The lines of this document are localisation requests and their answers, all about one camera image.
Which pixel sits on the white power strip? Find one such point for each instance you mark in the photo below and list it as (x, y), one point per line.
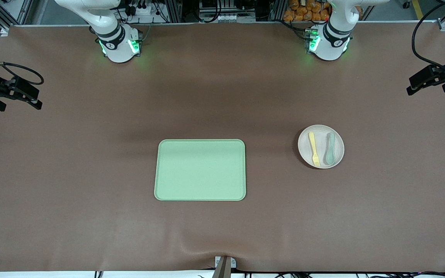
(141, 9)

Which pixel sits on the round beige plate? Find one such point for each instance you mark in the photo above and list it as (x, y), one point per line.
(321, 135)

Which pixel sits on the pile of orange packets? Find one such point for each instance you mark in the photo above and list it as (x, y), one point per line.
(303, 11)

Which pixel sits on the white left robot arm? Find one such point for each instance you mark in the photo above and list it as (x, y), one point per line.
(332, 42)

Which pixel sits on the yellow plastic fork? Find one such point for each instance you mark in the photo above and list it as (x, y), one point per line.
(313, 148)

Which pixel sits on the brown table mat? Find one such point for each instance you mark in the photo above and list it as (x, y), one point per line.
(91, 193)

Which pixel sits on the light green rectangular tray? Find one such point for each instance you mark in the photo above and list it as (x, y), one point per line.
(199, 170)

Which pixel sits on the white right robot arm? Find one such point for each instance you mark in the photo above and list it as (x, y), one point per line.
(114, 42)

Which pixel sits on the metal table edge bracket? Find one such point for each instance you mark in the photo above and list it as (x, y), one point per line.
(225, 266)

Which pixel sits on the green plastic spoon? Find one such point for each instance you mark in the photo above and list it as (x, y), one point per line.
(329, 152)

